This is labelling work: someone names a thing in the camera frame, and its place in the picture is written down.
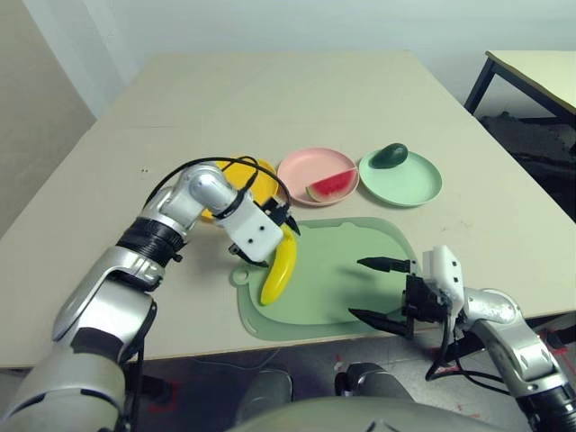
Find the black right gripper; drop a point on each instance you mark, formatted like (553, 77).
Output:
(423, 299)

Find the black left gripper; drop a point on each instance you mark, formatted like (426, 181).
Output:
(278, 211)

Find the yellow toy banana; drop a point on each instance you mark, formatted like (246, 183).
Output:
(281, 274)

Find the toy watermelon slice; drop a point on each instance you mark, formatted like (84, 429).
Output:
(330, 186)

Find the dark green toy avocado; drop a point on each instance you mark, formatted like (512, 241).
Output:
(390, 156)

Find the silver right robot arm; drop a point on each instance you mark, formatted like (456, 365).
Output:
(517, 333)

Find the light green cutting board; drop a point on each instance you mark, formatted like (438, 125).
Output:
(333, 279)

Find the yellow plastic plate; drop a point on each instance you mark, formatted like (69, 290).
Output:
(265, 184)

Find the pink plastic plate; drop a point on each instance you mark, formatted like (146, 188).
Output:
(310, 166)

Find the dark robot right leg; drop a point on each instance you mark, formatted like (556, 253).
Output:
(373, 380)

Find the mint green plastic plate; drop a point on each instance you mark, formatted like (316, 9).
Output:
(405, 184)

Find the pale robot torso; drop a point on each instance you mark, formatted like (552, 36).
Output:
(360, 416)

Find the grey robot left leg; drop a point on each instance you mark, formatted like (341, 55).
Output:
(265, 391)

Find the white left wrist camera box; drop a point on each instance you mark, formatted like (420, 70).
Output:
(252, 234)

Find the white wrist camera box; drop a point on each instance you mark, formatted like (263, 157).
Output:
(252, 234)
(445, 274)

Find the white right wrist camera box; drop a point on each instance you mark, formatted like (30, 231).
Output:
(445, 274)

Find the cream side table black frame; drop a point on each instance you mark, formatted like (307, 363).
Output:
(540, 72)

